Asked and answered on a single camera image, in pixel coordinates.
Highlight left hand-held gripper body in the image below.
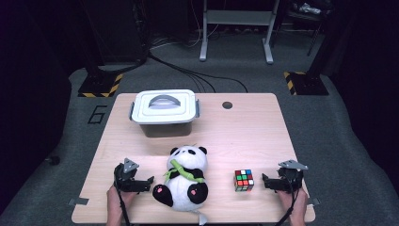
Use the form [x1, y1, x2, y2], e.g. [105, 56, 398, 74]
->
[113, 157, 145, 193]

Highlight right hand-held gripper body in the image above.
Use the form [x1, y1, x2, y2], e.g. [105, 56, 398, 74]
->
[275, 159, 310, 193]

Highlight colourful puzzle cube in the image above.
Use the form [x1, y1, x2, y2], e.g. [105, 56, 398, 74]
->
[233, 169, 255, 193]

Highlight panda plush toy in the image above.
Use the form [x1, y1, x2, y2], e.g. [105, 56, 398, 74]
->
[152, 144, 210, 226]

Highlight grey storage box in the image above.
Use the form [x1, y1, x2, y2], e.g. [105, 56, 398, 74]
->
[139, 121, 193, 138]

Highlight person's left hand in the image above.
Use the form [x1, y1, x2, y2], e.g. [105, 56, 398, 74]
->
[105, 186, 139, 218]

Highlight person's right hand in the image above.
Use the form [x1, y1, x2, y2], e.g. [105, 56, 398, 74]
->
[277, 186, 311, 218]

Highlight black striped stand base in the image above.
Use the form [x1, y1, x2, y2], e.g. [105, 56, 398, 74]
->
[283, 71, 329, 96]
[77, 73, 124, 98]

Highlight dark side table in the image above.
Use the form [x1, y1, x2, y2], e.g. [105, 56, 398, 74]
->
[283, 0, 333, 57]

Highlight white metal stand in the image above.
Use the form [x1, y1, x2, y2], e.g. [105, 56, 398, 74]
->
[199, 0, 280, 65]

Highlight right hand-held gripper black cable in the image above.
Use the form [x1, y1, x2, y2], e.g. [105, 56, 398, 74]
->
[275, 175, 300, 226]

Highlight hand-held gripper black cable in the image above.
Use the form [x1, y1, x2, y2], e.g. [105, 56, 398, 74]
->
[275, 175, 300, 226]
[114, 175, 132, 226]

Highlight left hand-held gripper black cable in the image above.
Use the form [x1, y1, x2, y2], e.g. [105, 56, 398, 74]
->
[114, 175, 132, 226]

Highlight black floor cables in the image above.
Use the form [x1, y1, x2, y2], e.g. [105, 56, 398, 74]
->
[147, 51, 248, 94]

